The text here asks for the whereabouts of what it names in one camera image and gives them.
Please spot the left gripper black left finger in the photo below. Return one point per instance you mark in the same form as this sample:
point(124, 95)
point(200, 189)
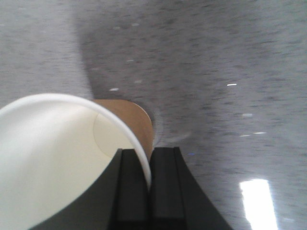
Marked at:
point(117, 200)

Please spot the brown paper cup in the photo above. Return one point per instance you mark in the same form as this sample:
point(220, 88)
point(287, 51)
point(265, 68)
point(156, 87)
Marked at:
point(53, 147)

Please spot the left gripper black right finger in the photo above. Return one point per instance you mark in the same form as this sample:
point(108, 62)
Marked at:
point(177, 202)

